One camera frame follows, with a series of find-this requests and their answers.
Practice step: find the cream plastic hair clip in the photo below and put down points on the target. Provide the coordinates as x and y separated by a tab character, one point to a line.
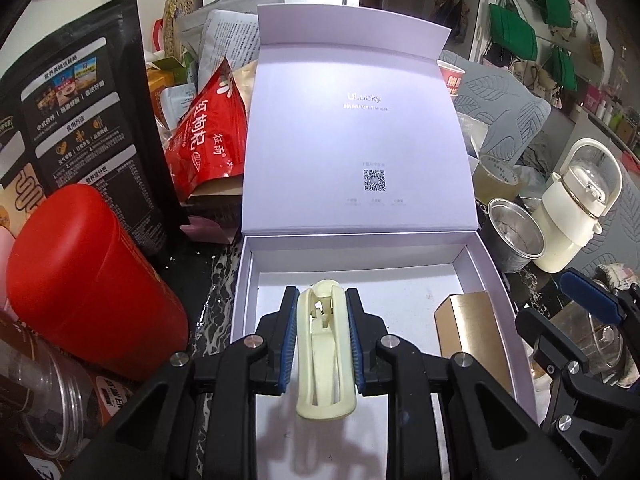
306	350

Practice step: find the cream water bottle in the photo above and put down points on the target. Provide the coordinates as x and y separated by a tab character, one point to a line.
555	230

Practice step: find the large green tote bag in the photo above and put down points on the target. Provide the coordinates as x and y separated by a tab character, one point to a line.
512	32

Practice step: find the metal cup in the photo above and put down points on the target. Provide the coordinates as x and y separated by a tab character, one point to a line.
515	250

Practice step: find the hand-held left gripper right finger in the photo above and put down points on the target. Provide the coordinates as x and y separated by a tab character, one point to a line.
356	345

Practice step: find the brown cardboard box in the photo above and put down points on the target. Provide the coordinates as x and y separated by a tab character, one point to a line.
217	207

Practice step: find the red snack bag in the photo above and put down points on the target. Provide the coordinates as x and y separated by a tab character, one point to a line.
205	135

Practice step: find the black printed food pouch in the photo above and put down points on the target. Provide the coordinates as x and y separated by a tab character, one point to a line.
100	110

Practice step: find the white printed packet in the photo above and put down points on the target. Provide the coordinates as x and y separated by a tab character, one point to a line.
225	45

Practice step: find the clear plastic jar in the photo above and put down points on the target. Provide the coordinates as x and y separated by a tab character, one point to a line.
60	400

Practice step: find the round woven mat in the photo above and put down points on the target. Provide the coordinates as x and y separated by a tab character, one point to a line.
179	5

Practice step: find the red paper cup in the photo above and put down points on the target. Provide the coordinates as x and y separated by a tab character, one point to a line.
452	82

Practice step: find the orange carton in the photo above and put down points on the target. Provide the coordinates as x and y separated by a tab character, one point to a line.
160	87

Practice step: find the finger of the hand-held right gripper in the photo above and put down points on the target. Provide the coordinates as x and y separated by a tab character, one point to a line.
590	296
555	340

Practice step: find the glass bowl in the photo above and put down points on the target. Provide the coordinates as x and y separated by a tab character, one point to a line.
602	345

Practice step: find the lavender gift box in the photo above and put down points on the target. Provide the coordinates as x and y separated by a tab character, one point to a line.
350	135

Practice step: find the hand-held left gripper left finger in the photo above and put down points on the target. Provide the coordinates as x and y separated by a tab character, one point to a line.
287	342

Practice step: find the small gold box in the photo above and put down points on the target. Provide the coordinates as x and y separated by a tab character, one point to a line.
475	330

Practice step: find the red canister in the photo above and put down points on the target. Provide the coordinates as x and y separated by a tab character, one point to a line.
90	280

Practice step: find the grey leaf-pattern cushion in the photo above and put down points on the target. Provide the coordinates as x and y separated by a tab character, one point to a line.
500	110

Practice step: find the dark hanging bag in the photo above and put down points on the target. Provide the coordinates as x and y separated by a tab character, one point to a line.
450	10

